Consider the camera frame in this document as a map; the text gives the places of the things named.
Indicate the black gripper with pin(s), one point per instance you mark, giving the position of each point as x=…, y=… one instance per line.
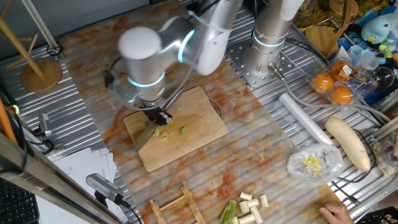
x=152, y=111

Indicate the steel cleaver knife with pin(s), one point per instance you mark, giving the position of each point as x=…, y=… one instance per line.
x=144, y=138

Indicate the wooden cutting board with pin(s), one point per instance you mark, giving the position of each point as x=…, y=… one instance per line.
x=192, y=140

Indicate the wooden knife rack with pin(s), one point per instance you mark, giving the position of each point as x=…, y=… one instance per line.
x=192, y=202

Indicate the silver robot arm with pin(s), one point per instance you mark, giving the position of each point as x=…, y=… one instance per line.
x=140, y=62

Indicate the person hand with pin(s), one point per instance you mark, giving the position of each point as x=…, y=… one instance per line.
x=337, y=214

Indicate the green scallion stalk piece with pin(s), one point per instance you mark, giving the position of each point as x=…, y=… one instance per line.
x=144, y=125

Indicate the thin scallion shred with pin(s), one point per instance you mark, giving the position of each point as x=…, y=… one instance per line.
x=232, y=102

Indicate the orange marble patterned mat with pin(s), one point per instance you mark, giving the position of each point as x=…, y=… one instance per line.
x=248, y=155

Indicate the white paper sheets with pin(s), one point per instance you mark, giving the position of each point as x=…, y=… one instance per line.
x=77, y=168

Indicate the white scallion stalk piece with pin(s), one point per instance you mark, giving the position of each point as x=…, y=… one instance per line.
x=234, y=221
x=243, y=207
x=246, y=218
x=256, y=214
x=264, y=201
x=252, y=203
x=245, y=196

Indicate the green scallion leaves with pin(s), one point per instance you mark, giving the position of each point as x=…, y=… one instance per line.
x=228, y=211

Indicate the wooden cup tree stand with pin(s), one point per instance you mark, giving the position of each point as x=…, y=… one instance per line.
x=42, y=76

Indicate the white plastic wrap roll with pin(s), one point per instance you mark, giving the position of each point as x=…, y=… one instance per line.
x=303, y=117

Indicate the chopped scallion bits pile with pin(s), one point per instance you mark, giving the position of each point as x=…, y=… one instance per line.
x=311, y=165

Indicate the white tripod leg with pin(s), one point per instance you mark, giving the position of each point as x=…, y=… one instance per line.
x=38, y=25

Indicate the orange fruit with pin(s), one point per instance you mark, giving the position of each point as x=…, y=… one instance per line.
x=336, y=69
x=322, y=81
x=341, y=95

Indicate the clear plastic bag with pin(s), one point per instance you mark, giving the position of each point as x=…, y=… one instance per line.
x=329, y=161

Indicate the black keyboard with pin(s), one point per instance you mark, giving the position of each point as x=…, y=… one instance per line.
x=15, y=205

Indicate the wooden hanger stand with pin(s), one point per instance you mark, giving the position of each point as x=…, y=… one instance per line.
x=321, y=39

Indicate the glass jar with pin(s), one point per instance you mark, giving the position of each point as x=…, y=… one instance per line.
x=307, y=7

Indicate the white daikon radish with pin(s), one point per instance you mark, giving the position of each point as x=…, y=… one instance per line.
x=348, y=143

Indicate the clear plastic measuring cup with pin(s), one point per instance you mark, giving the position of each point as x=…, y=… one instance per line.
x=368, y=60

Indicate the blue cloth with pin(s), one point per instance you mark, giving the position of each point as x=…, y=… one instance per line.
x=377, y=93

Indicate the aluminium profile bar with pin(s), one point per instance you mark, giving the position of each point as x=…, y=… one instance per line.
x=385, y=129

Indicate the glass bowl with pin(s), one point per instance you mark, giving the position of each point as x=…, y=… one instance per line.
x=384, y=77

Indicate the translucent bag of produce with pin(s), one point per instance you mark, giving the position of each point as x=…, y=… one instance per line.
x=388, y=155

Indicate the blue plush toy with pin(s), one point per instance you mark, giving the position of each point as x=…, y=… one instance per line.
x=376, y=29

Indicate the small green toy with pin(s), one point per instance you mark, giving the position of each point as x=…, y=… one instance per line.
x=385, y=49

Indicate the black printed box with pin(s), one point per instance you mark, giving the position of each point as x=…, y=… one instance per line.
x=382, y=217

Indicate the wrist camera on silver bracket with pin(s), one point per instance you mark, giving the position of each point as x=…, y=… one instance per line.
x=122, y=93

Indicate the silver depth camera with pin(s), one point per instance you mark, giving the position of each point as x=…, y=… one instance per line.
x=102, y=186

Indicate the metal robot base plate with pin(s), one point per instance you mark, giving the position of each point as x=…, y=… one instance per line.
x=239, y=56

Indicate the small silver camera on mount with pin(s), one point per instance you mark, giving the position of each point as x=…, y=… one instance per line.
x=44, y=121

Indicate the metal frame bar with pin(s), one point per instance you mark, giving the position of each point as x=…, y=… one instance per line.
x=46, y=183

